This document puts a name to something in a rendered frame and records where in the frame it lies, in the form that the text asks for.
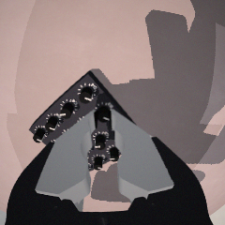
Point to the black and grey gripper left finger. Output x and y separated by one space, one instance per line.
60 171

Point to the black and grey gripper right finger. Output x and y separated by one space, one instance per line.
150 169

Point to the dark grey knob box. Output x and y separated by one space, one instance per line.
70 107

